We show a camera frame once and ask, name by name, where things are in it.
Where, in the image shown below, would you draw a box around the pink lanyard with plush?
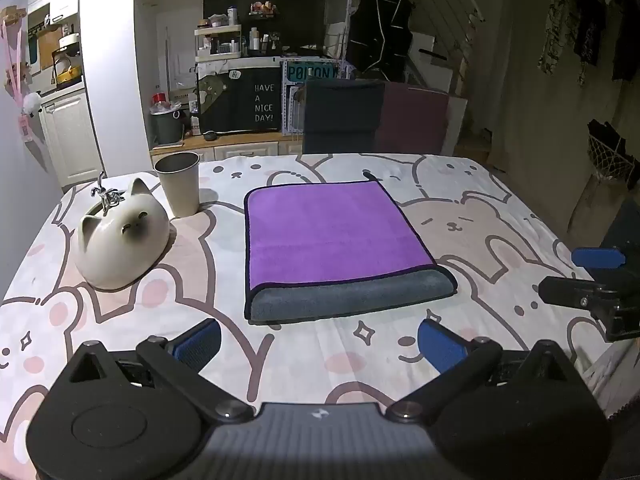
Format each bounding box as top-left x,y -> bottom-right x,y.
0,5 -> 46,147

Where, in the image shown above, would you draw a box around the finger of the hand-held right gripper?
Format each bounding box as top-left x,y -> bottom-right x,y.
571,246 -> 626,269
538,275 -> 608,311

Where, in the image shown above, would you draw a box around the white cat-shaped ceramic bowl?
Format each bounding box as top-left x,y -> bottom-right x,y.
75,176 -> 171,291

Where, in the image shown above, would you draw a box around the white shelf rack with bottles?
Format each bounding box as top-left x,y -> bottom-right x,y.
194,24 -> 244,64

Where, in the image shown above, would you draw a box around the dark chair back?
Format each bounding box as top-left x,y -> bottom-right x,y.
302,79 -> 386,155

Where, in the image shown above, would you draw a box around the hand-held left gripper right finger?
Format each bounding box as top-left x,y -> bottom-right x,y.
385,318 -> 587,424

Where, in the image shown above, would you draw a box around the beige cup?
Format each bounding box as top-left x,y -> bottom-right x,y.
153,151 -> 202,219

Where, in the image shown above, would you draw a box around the dark green trash bin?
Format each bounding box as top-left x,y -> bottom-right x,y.
150,106 -> 187,146

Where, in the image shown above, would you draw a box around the bunny printed tablecloth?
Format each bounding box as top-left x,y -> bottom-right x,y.
0,152 -> 632,480

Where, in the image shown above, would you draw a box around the white net basket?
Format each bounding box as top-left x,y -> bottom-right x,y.
585,119 -> 640,190

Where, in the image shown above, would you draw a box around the hanging dark clothes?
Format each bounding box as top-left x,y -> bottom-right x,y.
537,0 -> 640,87

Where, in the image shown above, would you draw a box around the purple and grey towel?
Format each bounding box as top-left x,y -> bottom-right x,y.
243,180 -> 459,325

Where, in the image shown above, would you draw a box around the silver metal ornament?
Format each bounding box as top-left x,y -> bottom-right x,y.
91,172 -> 127,217

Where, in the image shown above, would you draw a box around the white cabinet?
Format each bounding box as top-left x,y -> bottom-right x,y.
39,87 -> 105,190

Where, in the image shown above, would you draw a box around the purple board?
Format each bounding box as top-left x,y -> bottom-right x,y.
374,82 -> 451,156

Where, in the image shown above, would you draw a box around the black hanging jacket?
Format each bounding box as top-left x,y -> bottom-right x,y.
345,0 -> 415,81

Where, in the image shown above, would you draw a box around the black lettered cloth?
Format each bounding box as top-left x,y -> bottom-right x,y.
199,67 -> 284,136

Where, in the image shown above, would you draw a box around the yellow kettle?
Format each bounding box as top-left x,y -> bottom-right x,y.
54,54 -> 84,85

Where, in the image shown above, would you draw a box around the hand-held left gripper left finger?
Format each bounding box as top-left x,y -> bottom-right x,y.
54,318 -> 256,424

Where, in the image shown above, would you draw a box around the teal lettered sign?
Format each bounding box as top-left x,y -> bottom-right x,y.
281,58 -> 342,84

